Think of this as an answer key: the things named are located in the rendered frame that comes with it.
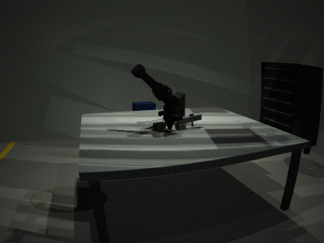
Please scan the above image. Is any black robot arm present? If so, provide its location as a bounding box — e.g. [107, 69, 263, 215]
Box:
[131, 64, 183, 115]

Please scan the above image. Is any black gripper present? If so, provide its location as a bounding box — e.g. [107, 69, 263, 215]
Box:
[158, 104, 183, 130]

